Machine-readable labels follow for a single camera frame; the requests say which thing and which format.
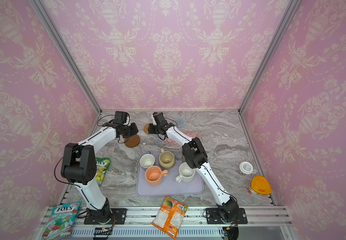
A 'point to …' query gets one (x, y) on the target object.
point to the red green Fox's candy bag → (60, 225)
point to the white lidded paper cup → (246, 167)
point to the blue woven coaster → (181, 121)
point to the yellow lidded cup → (260, 185)
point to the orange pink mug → (154, 174)
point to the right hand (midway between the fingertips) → (148, 128)
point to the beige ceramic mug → (166, 159)
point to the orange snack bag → (170, 217)
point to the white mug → (186, 173)
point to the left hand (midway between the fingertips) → (138, 130)
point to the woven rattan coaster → (145, 128)
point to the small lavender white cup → (147, 160)
